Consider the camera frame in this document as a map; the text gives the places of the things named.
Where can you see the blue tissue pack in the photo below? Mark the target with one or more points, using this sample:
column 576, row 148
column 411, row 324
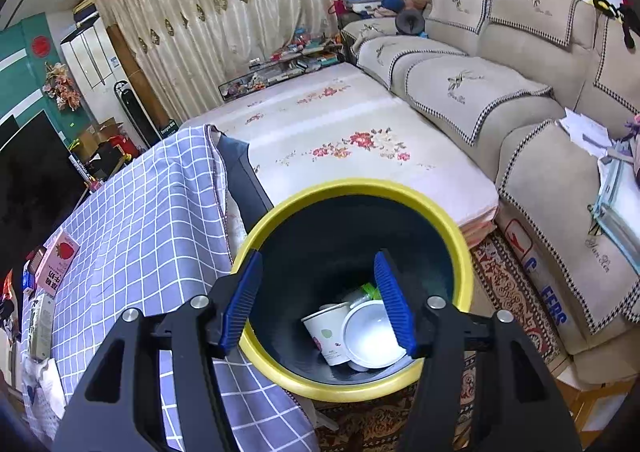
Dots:
column 29, row 280

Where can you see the red round wall decoration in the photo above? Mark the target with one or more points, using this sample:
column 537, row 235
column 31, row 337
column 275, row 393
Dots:
column 41, row 46

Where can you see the open cardboard boxes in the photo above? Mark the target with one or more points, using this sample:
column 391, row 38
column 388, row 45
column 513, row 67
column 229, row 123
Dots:
column 100, row 139

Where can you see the printed cardboard box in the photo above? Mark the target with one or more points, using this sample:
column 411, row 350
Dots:
column 537, row 282

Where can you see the hanging flower decoration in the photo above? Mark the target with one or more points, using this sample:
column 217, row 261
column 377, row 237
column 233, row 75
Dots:
column 62, row 86

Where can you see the large white foam net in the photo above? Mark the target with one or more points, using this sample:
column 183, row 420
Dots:
column 45, row 392

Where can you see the beige sofa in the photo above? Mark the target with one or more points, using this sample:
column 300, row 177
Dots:
column 525, row 96

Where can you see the beige curtain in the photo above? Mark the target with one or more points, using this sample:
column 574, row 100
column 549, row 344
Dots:
column 215, row 11

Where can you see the black tower fan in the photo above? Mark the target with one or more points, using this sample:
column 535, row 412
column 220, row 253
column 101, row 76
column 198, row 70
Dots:
column 131, row 114

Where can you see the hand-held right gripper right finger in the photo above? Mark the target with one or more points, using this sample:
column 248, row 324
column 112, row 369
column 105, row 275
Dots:
column 395, row 304

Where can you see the white papers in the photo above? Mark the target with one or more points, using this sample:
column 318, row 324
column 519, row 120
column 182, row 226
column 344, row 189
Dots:
column 585, row 129

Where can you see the black mouse plush toy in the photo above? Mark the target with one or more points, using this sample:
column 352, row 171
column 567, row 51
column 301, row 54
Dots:
column 612, row 14

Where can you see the floral floor mat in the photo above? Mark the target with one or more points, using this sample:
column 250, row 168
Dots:
column 350, row 141

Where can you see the white plastic bowl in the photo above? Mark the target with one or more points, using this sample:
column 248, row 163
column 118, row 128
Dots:
column 367, row 337

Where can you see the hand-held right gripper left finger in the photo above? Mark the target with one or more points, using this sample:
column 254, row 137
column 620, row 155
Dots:
column 242, row 304

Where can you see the pink box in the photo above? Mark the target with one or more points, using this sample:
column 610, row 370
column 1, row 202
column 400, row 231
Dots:
column 59, row 262

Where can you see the patterned rug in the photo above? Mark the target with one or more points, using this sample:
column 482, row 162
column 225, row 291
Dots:
column 505, row 292

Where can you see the large black television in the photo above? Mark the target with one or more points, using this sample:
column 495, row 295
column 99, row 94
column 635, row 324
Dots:
column 35, row 192

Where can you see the row of books and toys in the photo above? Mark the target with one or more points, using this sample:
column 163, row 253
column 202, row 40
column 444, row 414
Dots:
column 285, row 61

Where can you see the clear file bag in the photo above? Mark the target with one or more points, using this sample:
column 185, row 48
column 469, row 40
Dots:
column 617, row 202

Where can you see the green label bottle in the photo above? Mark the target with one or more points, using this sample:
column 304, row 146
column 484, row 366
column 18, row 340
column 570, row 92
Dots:
column 369, row 290

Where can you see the yellow rimmed black trash bin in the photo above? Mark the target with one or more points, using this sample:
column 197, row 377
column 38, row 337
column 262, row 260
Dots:
column 320, row 252

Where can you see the blue checked tablecloth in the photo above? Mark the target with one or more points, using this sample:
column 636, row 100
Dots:
column 140, row 212

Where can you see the red snack packet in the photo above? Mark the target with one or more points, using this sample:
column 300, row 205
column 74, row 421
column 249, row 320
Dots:
column 6, row 287

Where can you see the white paper cup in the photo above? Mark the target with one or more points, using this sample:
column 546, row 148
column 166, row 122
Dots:
column 325, row 334

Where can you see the green and white box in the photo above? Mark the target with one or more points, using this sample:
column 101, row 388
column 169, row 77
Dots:
column 41, row 327

